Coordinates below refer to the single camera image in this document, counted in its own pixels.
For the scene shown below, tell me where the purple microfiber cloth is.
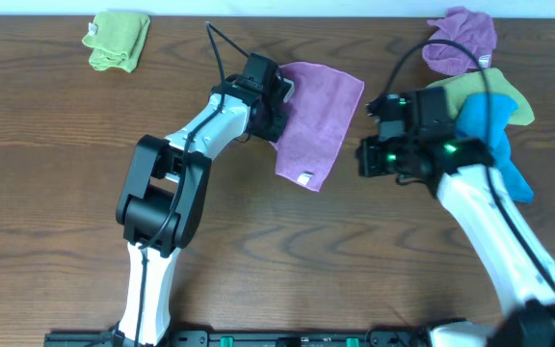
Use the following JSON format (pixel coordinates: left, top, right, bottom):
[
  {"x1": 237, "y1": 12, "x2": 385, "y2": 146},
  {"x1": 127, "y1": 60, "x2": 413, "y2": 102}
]
[{"x1": 273, "y1": 62, "x2": 364, "y2": 192}]

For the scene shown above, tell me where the folded green cloth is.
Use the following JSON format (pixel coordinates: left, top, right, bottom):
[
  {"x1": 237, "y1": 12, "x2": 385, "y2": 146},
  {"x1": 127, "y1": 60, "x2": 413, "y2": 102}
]
[{"x1": 82, "y1": 12, "x2": 151, "y2": 73}]

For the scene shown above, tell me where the crumpled purple cloth top right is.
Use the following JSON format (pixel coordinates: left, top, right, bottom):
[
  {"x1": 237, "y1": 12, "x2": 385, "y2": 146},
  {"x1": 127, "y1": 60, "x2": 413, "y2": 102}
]
[{"x1": 422, "y1": 7, "x2": 497, "y2": 76}]

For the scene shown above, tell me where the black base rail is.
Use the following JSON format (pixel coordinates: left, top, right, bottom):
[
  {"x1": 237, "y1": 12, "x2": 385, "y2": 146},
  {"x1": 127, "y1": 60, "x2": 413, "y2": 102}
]
[{"x1": 43, "y1": 329, "x2": 533, "y2": 347}]

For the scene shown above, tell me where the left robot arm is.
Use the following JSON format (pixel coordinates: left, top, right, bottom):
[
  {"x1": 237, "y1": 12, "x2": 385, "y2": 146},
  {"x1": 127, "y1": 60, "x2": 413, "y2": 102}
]
[{"x1": 112, "y1": 74, "x2": 295, "y2": 346}]

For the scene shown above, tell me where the olive green cloth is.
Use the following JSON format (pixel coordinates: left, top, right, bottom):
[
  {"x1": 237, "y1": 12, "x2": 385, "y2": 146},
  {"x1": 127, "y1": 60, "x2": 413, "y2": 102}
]
[{"x1": 428, "y1": 68, "x2": 535, "y2": 126}]

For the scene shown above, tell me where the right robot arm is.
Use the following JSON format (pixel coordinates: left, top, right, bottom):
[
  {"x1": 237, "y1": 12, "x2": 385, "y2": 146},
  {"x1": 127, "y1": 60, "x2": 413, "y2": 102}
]
[{"x1": 357, "y1": 89, "x2": 555, "y2": 346}]

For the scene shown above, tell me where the blue cloth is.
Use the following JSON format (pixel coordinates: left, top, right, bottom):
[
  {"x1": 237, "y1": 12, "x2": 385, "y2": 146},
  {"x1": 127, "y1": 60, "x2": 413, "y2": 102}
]
[{"x1": 456, "y1": 93, "x2": 534, "y2": 203}]

